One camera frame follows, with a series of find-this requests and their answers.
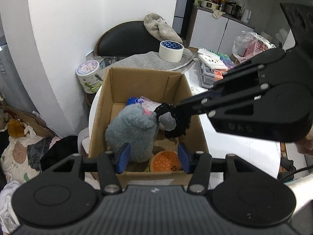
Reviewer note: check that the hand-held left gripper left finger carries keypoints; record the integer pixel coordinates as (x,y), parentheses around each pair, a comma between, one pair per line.
(123,158)

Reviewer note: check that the brown cardboard box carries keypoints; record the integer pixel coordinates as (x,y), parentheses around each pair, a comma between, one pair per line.
(102,117)

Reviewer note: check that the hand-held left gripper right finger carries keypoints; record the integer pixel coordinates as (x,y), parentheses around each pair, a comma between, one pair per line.
(183,158)

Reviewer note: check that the white base cabinet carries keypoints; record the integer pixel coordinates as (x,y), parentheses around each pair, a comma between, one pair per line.
(210,29)

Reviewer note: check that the red white plastic-wrapped canister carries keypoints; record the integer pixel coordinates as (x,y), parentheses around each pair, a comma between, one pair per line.
(251,46)

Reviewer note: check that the brown plush toy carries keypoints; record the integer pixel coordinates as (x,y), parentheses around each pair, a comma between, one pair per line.
(16,128)

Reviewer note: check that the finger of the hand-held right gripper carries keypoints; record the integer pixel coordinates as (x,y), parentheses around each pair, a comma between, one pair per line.
(220,102)
(249,66)

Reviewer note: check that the white tape roll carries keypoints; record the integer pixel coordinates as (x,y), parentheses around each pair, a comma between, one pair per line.
(170,52)

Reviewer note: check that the person's right hand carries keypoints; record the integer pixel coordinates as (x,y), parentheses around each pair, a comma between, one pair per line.
(307,146)

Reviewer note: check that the clear plastic bag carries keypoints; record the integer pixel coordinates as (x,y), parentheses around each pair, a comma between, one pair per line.
(150,104)

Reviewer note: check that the grey tall appliance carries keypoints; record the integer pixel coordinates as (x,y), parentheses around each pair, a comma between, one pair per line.
(12,78)

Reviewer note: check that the black countertop appliance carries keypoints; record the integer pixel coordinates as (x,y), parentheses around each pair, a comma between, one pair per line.
(233,9)

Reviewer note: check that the beige cloth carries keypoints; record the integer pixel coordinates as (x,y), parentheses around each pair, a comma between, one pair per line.
(162,29)

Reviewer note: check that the grey cloth mat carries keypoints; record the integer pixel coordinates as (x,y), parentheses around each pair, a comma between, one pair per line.
(146,62)

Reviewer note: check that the bear print blanket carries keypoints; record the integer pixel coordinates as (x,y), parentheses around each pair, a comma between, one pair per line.
(17,156)

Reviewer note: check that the black framed door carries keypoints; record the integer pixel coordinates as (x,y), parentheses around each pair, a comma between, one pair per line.
(183,2)

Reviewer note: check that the burger plush toy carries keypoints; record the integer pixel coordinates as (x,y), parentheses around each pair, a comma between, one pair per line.
(165,162)

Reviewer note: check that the black chair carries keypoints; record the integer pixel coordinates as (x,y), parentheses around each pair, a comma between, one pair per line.
(122,39)

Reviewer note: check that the black and white soft toy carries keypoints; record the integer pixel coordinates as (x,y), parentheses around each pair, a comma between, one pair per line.
(179,124)

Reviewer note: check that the grey fluffy plush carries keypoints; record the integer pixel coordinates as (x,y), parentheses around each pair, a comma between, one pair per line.
(132,129)

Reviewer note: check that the white kettle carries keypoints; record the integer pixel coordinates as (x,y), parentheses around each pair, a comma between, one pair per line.
(245,15)

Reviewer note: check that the blue tissue pack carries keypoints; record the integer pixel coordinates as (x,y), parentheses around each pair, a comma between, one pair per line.
(134,101)

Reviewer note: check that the white floral lidded jar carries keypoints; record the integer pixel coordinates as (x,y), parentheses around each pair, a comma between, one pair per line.
(86,74)

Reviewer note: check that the dark patterned cloth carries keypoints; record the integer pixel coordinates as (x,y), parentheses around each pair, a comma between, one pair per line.
(56,151)

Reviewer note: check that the stack of colourful plastic boxes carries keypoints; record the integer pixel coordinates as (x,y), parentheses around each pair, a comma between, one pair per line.
(215,74)

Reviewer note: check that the flat cardboard sheet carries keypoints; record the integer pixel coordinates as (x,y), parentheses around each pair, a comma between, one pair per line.
(36,122)

